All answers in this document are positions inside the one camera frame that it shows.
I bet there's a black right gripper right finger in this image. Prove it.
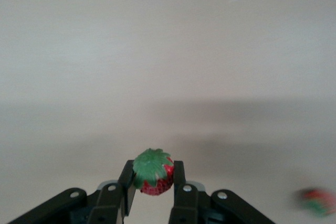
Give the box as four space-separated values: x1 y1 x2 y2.
167 160 276 224

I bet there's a red toy strawberry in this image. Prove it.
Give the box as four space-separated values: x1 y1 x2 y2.
132 148 175 196
293 187 336 217

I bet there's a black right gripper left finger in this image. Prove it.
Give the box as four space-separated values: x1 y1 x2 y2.
7 159 138 224

